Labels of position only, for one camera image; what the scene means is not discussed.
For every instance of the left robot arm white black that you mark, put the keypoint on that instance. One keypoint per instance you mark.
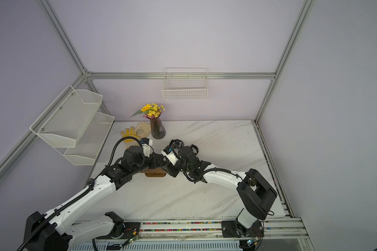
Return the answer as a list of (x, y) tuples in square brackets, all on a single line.
[(55, 230)]

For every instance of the white wire wall basket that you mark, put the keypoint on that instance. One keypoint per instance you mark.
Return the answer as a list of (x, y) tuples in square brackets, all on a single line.
[(185, 89)]

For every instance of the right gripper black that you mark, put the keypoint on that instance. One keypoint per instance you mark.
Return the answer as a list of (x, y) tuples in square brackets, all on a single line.
[(174, 172)]

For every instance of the wooden watch stand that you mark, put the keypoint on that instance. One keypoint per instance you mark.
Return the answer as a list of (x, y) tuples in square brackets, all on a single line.
[(155, 173)]

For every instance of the black watch middle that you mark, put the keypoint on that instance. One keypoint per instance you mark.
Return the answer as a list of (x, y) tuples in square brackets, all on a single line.
[(195, 149)]

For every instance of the yellow artificial flowers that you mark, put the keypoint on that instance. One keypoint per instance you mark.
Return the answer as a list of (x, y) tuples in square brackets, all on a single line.
[(150, 111)]

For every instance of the yellow white work glove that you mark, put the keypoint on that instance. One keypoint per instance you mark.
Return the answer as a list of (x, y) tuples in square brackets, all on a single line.
[(130, 132)]

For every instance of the black watch left pair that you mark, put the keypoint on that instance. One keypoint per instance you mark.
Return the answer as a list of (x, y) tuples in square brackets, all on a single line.
[(177, 142)]

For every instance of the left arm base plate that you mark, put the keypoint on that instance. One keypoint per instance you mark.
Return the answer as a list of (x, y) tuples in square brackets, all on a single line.
[(126, 230)]

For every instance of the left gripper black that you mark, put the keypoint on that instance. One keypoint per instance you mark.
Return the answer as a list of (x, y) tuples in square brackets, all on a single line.
[(155, 164)]

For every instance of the white mesh lower shelf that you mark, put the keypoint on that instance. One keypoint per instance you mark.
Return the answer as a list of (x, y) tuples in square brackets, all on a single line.
[(89, 146)]

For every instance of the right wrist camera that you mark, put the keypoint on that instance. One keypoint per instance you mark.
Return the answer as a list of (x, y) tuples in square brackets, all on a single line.
[(170, 155)]

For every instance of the purple glass vase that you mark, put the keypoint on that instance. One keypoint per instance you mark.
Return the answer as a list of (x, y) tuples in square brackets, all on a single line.
[(157, 129)]

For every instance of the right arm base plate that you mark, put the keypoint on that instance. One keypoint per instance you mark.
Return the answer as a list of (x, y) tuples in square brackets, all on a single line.
[(233, 229)]

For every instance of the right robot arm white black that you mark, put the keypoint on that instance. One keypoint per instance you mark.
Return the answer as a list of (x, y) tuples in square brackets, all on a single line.
[(255, 192)]

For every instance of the aluminium frame rail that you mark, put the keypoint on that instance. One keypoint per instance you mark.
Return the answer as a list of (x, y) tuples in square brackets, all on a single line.
[(180, 75)]

